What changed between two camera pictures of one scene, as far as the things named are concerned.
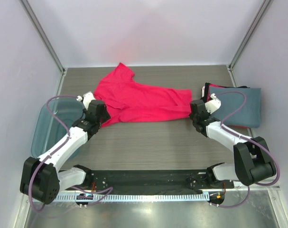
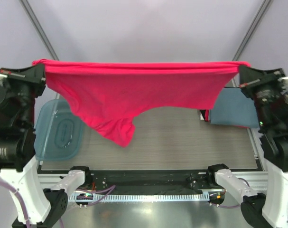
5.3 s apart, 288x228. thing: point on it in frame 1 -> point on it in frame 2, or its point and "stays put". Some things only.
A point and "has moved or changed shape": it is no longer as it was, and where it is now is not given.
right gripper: (191, 116) -> (249, 77)
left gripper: (105, 116) -> (34, 74)
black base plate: (151, 181) stays put
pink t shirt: (127, 100) has moved or changed shape
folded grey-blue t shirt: (248, 116) stays put
